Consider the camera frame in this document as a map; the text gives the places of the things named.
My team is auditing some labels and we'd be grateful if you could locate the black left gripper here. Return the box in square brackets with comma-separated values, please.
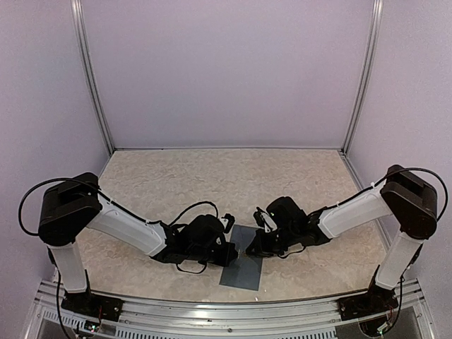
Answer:
[188, 242, 238, 268]

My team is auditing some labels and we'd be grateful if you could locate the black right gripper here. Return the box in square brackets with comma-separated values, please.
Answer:
[246, 225, 299, 257]

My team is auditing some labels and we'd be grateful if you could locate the blue paper envelope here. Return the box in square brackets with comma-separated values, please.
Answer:
[220, 225, 263, 291]

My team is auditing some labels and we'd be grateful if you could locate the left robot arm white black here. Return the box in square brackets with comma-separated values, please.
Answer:
[38, 172, 238, 314]

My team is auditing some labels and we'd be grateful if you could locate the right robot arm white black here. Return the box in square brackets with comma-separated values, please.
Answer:
[246, 165, 445, 314]

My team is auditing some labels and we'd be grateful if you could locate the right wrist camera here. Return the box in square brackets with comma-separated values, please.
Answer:
[253, 207, 278, 233]

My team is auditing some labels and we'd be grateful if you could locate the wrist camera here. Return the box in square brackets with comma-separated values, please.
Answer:
[253, 207, 278, 233]
[219, 213, 235, 234]

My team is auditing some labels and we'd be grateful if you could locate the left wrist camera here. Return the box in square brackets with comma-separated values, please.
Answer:
[219, 213, 235, 234]

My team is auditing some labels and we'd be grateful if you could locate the aluminium front rail frame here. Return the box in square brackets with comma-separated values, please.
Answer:
[20, 280, 438, 338]

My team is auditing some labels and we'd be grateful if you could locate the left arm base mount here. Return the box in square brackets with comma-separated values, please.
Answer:
[61, 287, 124, 322]

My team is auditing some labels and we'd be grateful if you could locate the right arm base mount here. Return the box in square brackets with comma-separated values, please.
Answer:
[337, 278, 399, 321]

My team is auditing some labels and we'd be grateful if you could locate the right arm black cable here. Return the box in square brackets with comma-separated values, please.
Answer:
[278, 167, 448, 311]

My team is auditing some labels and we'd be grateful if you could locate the right aluminium corner post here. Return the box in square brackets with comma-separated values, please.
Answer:
[341, 0, 384, 157]

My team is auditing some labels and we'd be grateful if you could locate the aluminium corner post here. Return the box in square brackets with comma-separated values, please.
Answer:
[341, 0, 384, 157]
[71, 0, 116, 157]

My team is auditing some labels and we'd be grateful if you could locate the left aluminium corner post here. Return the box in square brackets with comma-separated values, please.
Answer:
[71, 0, 116, 157]

